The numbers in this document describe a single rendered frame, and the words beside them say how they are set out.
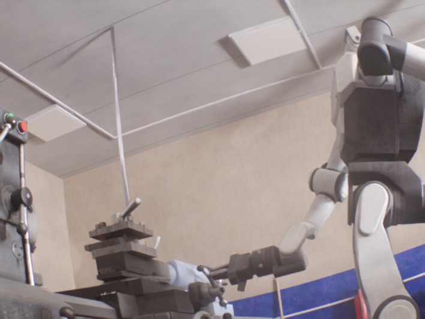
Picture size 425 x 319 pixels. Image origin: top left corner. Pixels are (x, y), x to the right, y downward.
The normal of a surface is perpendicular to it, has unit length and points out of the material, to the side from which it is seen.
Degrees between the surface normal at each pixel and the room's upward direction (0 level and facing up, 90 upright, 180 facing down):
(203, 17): 180
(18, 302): 90
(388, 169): 90
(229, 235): 90
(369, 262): 114
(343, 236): 90
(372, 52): 146
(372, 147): 124
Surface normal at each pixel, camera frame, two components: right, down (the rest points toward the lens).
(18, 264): 0.91, -0.29
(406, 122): -0.11, -0.34
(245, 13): 0.15, 0.91
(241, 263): -0.40, -0.83
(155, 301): -0.39, -0.29
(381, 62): -0.36, 0.73
